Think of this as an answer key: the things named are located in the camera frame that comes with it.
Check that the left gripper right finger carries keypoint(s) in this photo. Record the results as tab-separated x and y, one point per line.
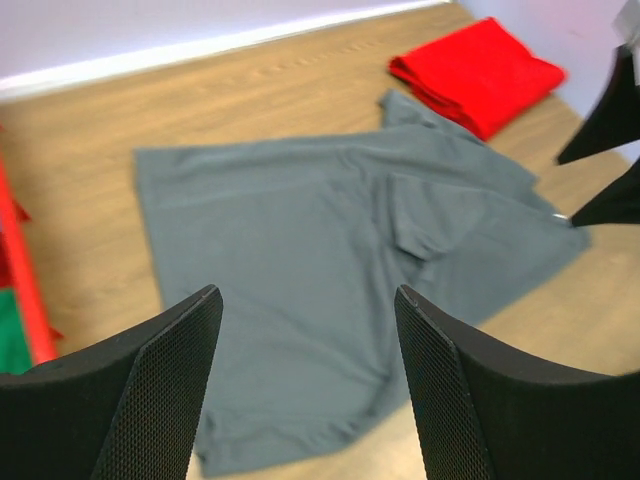
486	410

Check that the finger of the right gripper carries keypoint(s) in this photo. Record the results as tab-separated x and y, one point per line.
618	203
614	121

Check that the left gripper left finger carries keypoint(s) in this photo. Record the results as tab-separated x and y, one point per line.
126	407

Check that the grey t shirt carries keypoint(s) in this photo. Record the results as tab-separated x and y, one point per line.
308	239

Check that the green t shirt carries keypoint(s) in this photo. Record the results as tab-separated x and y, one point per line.
14	353

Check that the folded red t shirt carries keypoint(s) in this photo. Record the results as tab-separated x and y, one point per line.
480	77

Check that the red plastic bin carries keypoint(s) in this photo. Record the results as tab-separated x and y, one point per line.
17	273

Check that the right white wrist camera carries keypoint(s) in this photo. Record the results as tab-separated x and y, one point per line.
627	23

